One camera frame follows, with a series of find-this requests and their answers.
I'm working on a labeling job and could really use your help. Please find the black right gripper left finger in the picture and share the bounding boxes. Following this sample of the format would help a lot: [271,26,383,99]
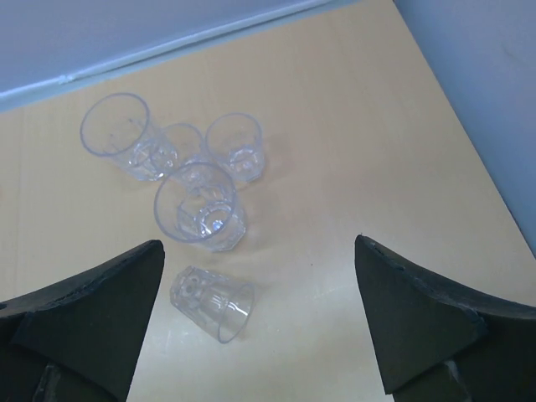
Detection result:
[1,240,165,401]

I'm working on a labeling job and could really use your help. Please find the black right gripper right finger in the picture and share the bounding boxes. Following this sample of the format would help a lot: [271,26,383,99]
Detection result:
[354,234,535,401]

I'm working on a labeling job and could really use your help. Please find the clear glass lying sideways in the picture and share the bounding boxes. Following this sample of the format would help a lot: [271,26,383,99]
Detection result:
[169,266,255,344]

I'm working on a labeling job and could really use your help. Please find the clear faceted tumbler front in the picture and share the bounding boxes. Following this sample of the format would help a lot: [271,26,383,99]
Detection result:
[153,162,246,252]

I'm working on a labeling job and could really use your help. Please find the large clear faceted tumbler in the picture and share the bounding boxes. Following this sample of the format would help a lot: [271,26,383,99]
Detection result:
[80,92,164,181]

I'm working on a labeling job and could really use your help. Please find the small clear glass behind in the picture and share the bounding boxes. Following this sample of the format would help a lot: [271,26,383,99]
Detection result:
[152,123,210,177]

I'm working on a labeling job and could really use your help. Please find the small clear glass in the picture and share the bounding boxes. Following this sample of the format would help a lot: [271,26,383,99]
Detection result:
[152,123,210,177]
[204,112,265,183]

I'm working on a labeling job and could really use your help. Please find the small clear glass right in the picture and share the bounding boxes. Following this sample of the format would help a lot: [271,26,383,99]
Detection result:
[204,112,265,183]

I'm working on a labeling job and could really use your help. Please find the aluminium table frame rail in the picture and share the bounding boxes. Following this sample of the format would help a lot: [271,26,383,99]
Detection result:
[1,1,343,110]

